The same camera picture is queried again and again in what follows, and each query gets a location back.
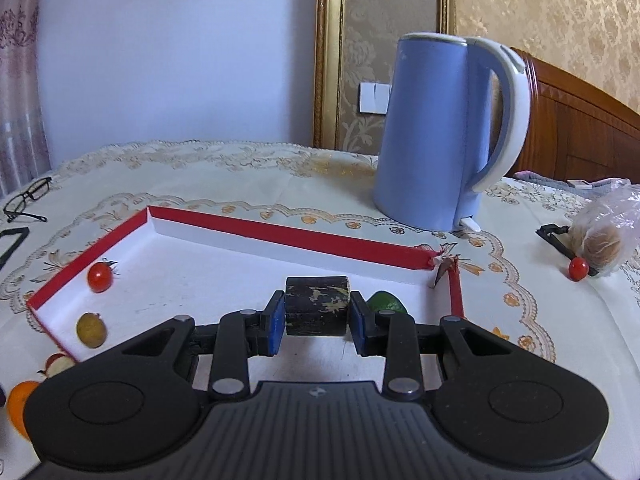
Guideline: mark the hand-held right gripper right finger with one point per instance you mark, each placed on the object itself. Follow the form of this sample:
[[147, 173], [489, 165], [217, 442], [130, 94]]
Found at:
[[357, 329]]

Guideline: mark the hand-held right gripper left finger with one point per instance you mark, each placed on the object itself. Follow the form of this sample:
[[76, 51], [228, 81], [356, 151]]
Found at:
[[274, 329]]

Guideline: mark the red cardboard box tray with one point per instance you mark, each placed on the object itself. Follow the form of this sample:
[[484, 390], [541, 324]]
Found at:
[[225, 270]]

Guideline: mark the red cherry tomato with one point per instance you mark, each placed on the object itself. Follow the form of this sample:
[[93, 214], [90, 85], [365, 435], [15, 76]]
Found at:
[[100, 276], [579, 268]]

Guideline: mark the orange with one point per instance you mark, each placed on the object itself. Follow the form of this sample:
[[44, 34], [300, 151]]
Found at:
[[20, 405]]

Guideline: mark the green lime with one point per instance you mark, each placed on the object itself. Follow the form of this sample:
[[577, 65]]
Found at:
[[386, 303]]

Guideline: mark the embroidered cream tablecloth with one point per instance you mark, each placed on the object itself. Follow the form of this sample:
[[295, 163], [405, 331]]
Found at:
[[300, 195]]

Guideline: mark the yellow-brown round fruit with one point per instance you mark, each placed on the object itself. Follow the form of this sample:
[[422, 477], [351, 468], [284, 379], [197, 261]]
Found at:
[[91, 330]]

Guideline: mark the blue electric kettle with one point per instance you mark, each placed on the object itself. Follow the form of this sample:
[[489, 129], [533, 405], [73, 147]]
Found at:
[[425, 135]]

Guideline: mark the cut apple piece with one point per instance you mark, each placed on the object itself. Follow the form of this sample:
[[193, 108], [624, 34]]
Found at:
[[57, 365]]

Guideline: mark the grey cloth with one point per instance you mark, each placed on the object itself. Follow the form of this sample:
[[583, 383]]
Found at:
[[540, 177]]

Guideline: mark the brown fuzzy lump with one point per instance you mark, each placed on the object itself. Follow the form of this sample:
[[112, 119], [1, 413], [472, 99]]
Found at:
[[600, 245]]

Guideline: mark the small white block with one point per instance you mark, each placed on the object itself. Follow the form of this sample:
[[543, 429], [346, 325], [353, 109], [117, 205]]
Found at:
[[579, 185]]

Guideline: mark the black eyeglasses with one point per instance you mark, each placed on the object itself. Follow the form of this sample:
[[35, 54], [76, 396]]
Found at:
[[32, 191]]

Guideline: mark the clear plastic bag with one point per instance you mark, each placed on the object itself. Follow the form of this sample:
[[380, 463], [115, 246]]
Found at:
[[615, 207]]

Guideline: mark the wooden headboard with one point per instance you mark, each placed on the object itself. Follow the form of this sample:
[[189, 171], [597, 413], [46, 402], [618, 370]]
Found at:
[[575, 125]]

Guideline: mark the patterned pink curtain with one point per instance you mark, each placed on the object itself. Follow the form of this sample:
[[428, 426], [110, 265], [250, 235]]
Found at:
[[15, 85]]

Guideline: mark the black plastic frame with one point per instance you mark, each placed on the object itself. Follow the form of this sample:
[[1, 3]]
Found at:
[[15, 231], [550, 236]]

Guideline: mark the white wall switch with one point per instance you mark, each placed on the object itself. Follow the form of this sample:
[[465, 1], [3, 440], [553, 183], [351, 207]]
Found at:
[[374, 97]]

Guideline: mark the gold wall panel frame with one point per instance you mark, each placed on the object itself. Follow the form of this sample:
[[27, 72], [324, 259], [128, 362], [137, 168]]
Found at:
[[327, 60]]

